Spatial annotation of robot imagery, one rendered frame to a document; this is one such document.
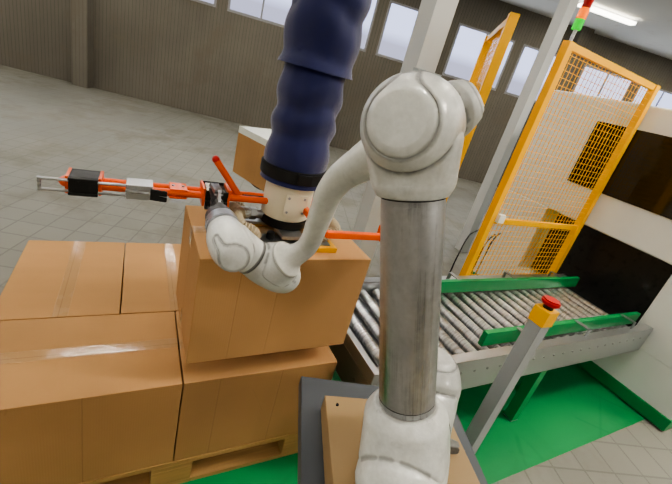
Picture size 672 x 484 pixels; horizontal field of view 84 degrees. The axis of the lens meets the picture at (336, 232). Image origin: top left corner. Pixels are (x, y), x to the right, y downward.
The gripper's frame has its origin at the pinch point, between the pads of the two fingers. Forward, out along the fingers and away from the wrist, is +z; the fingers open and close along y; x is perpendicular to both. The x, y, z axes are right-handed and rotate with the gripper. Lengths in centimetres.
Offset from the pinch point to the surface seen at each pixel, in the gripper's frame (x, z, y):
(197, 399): 1, -20, 70
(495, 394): 119, -51, 61
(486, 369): 132, -35, 64
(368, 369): 63, -31, 56
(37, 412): -43, -20, 65
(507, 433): 174, -41, 115
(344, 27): 27, -11, -57
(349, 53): 31, -10, -51
